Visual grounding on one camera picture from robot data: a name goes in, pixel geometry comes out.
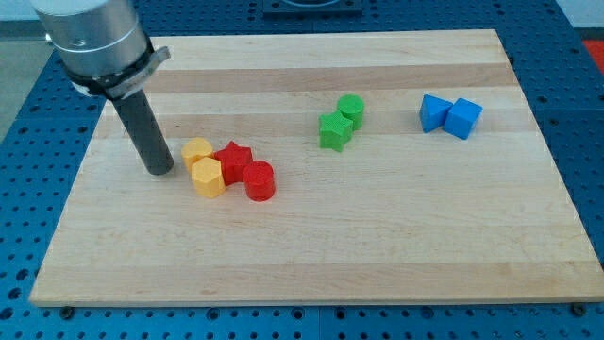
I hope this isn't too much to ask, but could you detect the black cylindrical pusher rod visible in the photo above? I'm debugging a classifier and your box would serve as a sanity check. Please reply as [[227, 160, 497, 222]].
[[112, 90, 174, 176]]

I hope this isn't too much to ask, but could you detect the yellow heart block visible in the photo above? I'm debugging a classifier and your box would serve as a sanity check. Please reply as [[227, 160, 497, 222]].
[[181, 137, 214, 173]]

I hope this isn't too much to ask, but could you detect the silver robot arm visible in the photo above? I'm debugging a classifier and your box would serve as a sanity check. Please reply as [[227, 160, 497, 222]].
[[31, 0, 174, 176]]

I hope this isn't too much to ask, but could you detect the yellow hexagon block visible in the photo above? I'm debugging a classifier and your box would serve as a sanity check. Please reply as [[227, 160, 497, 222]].
[[191, 158, 226, 198]]

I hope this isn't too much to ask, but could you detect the red star block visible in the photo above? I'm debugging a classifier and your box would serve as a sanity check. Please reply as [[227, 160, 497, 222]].
[[214, 141, 253, 186]]

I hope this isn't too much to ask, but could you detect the red cylinder block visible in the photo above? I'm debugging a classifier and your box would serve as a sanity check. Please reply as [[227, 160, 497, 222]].
[[243, 161, 276, 201]]

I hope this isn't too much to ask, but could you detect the wooden board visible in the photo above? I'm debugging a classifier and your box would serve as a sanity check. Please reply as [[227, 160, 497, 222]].
[[30, 29, 603, 307]]

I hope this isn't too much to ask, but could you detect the green star block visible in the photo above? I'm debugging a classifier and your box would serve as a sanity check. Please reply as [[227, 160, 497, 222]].
[[319, 111, 353, 152]]

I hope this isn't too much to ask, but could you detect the green cylinder block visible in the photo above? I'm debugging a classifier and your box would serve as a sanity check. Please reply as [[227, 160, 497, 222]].
[[337, 93, 365, 130]]

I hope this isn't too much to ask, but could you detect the blue triangle block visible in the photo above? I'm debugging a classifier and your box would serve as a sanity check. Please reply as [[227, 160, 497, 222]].
[[419, 93, 453, 133]]

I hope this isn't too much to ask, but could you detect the blue cube block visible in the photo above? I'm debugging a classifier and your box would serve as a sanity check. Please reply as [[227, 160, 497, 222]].
[[444, 98, 483, 140]]

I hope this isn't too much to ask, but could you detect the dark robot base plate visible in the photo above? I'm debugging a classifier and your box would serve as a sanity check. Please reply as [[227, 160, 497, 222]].
[[261, 0, 363, 16]]

